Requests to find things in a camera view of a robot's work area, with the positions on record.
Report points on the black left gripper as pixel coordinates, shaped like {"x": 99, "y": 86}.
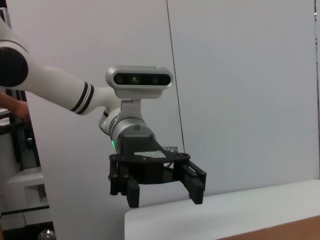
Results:
{"x": 142, "y": 170}

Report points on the brown cardboard box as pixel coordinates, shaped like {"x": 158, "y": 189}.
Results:
{"x": 280, "y": 230}

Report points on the bare person hand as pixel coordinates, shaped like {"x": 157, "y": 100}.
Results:
{"x": 18, "y": 108}

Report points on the round shiny metal knob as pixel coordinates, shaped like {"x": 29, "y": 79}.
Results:
{"x": 47, "y": 235}

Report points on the grey equipment rack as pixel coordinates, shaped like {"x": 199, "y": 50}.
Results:
{"x": 20, "y": 160}

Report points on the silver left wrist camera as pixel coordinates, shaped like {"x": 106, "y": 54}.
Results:
{"x": 138, "y": 80}

